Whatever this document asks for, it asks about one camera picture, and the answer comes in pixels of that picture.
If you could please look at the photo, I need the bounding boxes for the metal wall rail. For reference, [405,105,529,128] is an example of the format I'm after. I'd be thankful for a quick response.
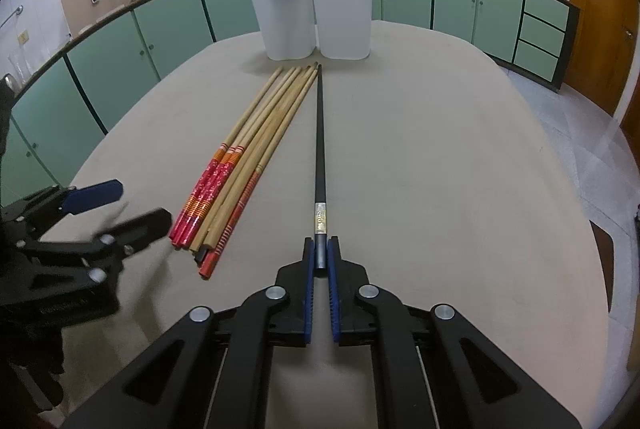
[0,4,25,27]

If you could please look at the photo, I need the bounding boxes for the clear glass pitcher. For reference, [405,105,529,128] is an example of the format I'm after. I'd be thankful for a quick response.
[7,46,33,85]

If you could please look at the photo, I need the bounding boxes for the green lower kitchen cabinets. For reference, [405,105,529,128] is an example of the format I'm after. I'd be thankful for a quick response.
[0,0,581,210]

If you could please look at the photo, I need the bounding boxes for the bundle of wooden chopsticks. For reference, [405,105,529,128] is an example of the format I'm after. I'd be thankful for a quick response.
[169,66,316,266]

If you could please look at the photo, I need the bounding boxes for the white two-compartment utensil holder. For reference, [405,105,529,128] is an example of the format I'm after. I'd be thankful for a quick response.
[245,0,375,61]

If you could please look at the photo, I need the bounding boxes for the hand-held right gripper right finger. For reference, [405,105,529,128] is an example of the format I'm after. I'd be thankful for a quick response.
[326,236,583,429]

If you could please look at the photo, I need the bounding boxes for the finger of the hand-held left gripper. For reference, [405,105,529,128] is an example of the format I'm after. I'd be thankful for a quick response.
[20,208,174,283]
[0,179,124,238]

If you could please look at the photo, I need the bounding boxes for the black chopstick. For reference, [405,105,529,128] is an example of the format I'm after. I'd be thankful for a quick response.
[312,64,328,272]

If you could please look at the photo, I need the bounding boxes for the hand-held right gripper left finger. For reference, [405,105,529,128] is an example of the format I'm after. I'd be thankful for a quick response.
[60,236,316,429]

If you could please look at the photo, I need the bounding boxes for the brown wooden door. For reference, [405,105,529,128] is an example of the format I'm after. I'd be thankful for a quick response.
[565,0,640,115]

